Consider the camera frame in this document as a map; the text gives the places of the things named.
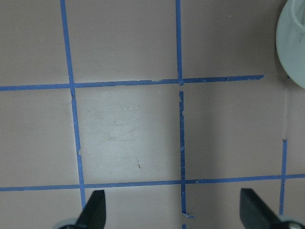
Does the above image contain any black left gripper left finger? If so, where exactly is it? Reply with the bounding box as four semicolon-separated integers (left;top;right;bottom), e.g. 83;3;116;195
54;190;106;229

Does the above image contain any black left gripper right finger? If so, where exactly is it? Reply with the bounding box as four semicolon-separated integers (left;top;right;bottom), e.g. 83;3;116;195
239;188;305;229

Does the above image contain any pale green cooking pot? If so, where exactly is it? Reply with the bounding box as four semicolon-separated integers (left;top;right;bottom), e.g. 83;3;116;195
276;0;305;88

